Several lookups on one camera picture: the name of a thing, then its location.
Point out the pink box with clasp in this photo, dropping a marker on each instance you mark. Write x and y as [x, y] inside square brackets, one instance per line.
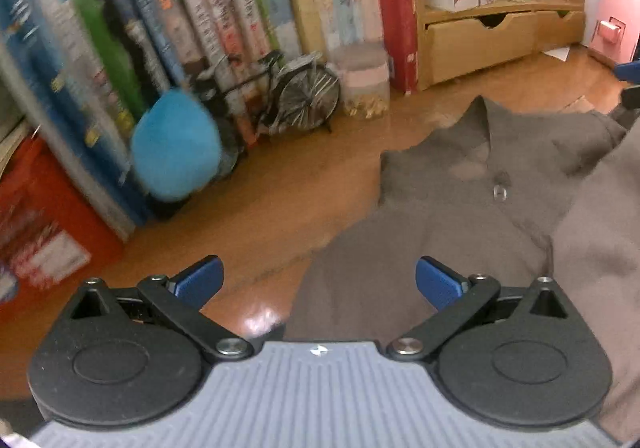
[620, 3]

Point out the small white paper sheet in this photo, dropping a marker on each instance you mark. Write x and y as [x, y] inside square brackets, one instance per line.
[556, 54]

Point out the grey-brown garment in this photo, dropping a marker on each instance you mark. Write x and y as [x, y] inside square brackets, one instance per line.
[450, 218]

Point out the stack of books and papers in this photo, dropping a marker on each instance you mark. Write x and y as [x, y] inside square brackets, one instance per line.
[12, 143]

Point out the row of tall books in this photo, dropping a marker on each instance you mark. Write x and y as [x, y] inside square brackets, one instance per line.
[225, 3]

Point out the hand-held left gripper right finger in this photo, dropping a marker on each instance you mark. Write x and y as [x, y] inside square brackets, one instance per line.
[435, 283]

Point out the wooden drawer organizer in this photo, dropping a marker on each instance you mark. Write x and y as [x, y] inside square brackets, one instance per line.
[475, 43]

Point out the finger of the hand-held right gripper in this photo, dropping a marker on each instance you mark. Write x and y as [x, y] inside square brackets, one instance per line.
[632, 98]
[629, 72]

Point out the model bicycle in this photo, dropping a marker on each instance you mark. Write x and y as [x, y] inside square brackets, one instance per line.
[307, 93]

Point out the clear plastic jar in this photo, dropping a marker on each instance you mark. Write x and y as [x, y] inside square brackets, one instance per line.
[360, 83]

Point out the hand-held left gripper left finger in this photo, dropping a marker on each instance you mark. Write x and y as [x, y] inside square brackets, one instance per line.
[202, 278]

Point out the round blue plush ball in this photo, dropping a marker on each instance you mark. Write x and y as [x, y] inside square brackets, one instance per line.
[175, 143]

